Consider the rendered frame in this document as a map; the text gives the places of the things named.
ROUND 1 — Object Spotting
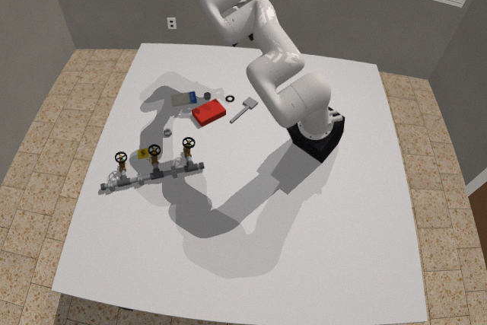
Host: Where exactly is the yellow tag on chain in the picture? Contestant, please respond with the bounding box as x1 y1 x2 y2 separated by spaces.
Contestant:
137 148 149 159

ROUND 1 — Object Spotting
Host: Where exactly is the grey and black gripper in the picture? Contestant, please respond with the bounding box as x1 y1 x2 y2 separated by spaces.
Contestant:
221 6 253 46

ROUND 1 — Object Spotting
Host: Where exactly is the red rectangular block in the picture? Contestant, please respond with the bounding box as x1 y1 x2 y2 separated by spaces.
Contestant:
192 99 226 127

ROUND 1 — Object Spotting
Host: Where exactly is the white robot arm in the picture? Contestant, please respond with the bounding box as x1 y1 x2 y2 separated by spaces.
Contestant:
199 0 343 140

